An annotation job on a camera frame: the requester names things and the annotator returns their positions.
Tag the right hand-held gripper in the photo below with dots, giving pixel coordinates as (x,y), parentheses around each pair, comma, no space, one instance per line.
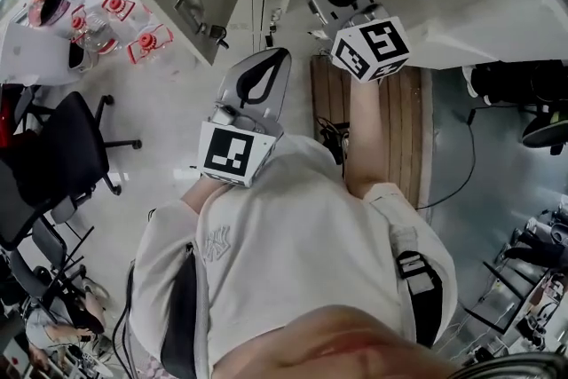
(373,44)

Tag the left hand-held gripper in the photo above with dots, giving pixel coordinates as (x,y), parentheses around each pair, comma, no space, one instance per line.
(231,151)

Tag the person's left forearm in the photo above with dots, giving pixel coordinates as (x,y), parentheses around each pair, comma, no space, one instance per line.
(199,195)

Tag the person's right forearm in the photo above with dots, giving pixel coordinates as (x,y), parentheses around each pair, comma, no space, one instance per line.
(364,137)

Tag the wooden pallet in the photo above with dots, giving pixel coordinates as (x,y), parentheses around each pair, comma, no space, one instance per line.
(408,124)

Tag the white table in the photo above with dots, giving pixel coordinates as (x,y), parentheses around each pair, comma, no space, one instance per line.
(488,40)

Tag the person's white shirt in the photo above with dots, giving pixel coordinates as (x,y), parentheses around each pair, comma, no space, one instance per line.
(302,244)

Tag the white trash bin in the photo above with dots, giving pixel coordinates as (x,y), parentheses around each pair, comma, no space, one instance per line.
(80,57)

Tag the black office chair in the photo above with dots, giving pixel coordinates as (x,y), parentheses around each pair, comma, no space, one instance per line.
(71,146)

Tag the pink plastic basin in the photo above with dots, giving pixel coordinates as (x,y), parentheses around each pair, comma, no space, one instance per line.
(53,9)

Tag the white box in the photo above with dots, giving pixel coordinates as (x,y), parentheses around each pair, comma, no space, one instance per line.
(35,53)

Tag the dark grey chair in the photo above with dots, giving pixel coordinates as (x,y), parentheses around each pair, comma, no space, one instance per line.
(31,106)

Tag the grey folding chair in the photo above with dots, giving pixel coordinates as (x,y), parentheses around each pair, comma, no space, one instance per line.
(49,244)

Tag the person's face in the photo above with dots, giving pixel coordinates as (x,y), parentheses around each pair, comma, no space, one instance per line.
(337,346)

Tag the pink checkered cloth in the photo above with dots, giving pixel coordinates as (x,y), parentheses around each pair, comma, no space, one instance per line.
(151,368)

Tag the grey head camera mount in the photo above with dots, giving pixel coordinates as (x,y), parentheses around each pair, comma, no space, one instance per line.
(532,368)

